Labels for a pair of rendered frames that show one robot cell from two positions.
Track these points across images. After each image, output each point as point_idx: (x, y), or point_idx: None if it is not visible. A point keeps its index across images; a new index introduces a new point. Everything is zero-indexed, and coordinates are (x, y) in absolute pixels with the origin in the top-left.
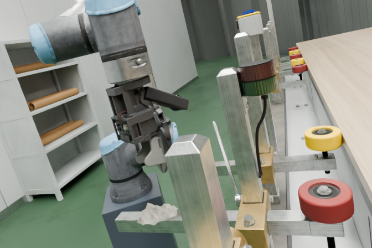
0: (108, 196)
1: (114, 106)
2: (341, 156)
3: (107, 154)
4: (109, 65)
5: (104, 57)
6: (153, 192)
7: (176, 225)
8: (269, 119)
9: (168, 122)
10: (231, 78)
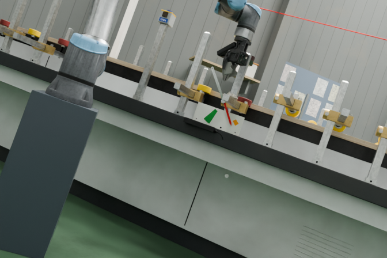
0: (60, 99)
1: (246, 48)
2: (177, 103)
3: (101, 54)
4: (253, 33)
5: (253, 30)
6: None
7: (235, 102)
8: (150, 75)
9: None
10: (250, 57)
